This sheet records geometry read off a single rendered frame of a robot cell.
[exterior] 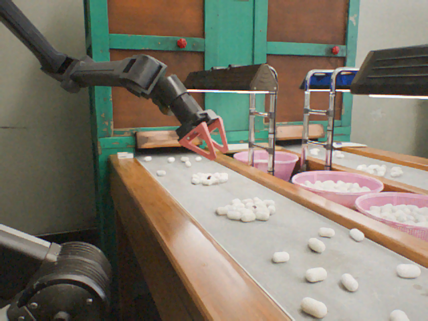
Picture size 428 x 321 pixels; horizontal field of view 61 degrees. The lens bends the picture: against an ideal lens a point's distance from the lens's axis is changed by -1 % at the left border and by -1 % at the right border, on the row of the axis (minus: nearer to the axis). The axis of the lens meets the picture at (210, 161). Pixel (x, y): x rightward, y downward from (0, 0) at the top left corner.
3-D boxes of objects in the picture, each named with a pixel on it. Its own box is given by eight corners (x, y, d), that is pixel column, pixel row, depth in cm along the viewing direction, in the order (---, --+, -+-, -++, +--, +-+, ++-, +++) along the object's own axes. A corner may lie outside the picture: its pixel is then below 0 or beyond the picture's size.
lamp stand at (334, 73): (327, 192, 134) (336, 66, 125) (296, 180, 152) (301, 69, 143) (368, 187, 140) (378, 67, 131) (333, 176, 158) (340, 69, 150)
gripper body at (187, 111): (179, 138, 78) (158, 110, 78) (196, 132, 87) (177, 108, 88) (201, 119, 76) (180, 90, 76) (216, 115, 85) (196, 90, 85)
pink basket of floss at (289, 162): (287, 189, 137) (288, 164, 136) (223, 181, 149) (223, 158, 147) (303, 174, 161) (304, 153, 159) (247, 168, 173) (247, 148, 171)
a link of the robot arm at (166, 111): (124, 84, 79) (145, 53, 81) (127, 101, 90) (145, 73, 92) (172, 112, 79) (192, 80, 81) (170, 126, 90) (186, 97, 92)
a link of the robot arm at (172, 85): (152, 81, 79) (174, 67, 80) (152, 92, 85) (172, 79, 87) (172, 106, 78) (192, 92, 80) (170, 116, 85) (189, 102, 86)
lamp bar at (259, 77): (251, 91, 93) (252, 62, 91) (181, 89, 149) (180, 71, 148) (279, 91, 95) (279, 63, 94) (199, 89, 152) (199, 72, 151)
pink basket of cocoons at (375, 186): (354, 233, 96) (357, 198, 94) (273, 208, 116) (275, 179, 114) (395, 210, 114) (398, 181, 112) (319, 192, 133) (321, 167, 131)
